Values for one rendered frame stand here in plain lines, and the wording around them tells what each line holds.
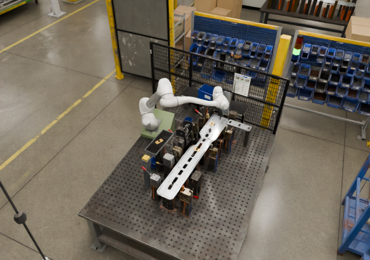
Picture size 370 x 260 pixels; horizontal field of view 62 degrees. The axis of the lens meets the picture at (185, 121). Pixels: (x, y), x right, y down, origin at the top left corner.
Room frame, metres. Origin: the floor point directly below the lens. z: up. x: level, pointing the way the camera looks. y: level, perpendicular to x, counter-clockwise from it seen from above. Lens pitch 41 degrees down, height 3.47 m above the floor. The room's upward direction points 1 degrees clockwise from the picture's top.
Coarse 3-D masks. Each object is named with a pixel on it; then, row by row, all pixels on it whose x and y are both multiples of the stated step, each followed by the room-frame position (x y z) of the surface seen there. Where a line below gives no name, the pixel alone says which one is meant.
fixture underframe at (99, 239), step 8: (88, 224) 1.79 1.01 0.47; (96, 224) 1.80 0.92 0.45; (96, 232) 1.77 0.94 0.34; (96, 240) 1.77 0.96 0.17; (104, 240) 1.74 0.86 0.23; (112, 240) 1.74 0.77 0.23; (96, 248) 1.75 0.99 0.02; (104, 248) 1.76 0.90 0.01; (120, 248) 1.66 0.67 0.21; (128, 248) 1.65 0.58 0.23; (136, 256) 1.58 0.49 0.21; (144, 256) 1.57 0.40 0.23
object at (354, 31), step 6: (354, 18) 5.33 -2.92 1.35; (360, 18) 5.34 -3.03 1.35; (366, 18) 5.34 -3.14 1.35; (348, 24) 5.43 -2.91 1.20; (354, 24) 5.08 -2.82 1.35; (360, 24) 5.08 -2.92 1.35; (366, 24) 5.08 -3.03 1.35; (348, 30) 5.20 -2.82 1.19; (354, 30) 4.83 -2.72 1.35; (360, 30) 4.83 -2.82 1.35; (366, 30) 4.84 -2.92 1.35; (348, 36) 4.95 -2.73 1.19; (354, 36) 4.70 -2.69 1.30; (360, 36) 4.67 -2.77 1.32; (366, 36) 4.64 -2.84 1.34
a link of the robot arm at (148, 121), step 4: (144, 116) 2.87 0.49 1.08; (148, 116) 2.87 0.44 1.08; (152, 116) 2.90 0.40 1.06; (144, 120) 2.83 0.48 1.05; (148, 120) 2.82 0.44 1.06; (152, 120) 2.84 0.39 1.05; (156, 120) 2.97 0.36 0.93; (144, 124) 2.79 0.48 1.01; (148, 124) 2.79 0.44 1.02; (152, 124) 2.81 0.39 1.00; (156, 124) 2.90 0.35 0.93; (148, 128) 2.81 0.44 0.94; (152, 128) 2.84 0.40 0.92
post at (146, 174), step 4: (144, 160) 2.11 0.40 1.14; (148, 160) 2.11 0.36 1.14; (144, 164) 2.10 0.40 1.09; (148, 164) 2.10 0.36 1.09; (148, 168) 2.10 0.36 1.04; (144, 172) 2.11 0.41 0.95; (144, 176) 2.11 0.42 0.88; (148, 176) 2.09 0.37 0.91; (144, 180) 2.12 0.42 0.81; (148, 180) 2.09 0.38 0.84; (148, 184) 2.10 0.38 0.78; (148, 188) 2.09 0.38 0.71
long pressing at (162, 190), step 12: (216, 120) 2.92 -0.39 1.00; (228, 120) 2.93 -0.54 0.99; (204, 132) 2.69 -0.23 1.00; (216, 132) 2.70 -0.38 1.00; (204, 144) 2.49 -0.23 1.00; (180, 168) 2.14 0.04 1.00; (192, 168) 2.14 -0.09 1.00; (168, 180) 1.97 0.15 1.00; (180, 180) 1.98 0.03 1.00; (168, 192) 1.83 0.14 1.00
